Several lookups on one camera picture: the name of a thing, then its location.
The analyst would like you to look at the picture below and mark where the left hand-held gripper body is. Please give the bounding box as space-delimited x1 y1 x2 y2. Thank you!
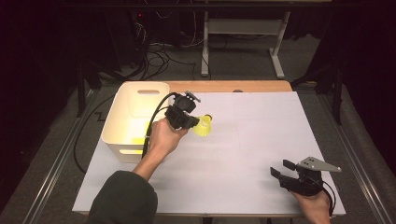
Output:
163 90 202 131

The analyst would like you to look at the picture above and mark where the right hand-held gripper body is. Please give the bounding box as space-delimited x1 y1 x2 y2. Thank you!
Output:
278 156 343 198

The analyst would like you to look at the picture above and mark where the white plastic storage bin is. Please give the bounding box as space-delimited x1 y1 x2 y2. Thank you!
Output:
101 81 173 165

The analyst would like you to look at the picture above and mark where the person's right hand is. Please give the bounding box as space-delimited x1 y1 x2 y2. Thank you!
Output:
290 190 332 224

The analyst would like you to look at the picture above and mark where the person's left hand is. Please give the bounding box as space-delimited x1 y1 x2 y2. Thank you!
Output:
148 117 190 161

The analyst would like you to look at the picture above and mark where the black metal stand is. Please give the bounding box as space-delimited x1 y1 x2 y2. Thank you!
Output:
291 62 344 126
76 62 104 119

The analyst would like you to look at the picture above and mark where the dark electronics case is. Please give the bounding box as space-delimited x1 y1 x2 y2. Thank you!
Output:
106 8 150 73

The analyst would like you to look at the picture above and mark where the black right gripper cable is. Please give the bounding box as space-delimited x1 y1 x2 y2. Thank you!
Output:
321 180 338 217

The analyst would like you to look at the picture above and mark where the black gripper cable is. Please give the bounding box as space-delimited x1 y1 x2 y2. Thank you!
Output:
321 180 338 217
73 91 181 175

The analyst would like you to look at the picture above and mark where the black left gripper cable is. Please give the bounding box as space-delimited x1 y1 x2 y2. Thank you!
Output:
73 91 181 175

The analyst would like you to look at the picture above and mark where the tangle of floor cables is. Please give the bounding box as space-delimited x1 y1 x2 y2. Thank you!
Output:
134 12 213 80

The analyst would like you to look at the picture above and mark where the aluminium floor rail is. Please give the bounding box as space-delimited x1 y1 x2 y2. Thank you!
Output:
317 92 388 224
21 88 102 224

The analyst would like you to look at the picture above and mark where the white metal table frame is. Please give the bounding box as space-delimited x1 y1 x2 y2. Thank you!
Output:
200 10 291 79

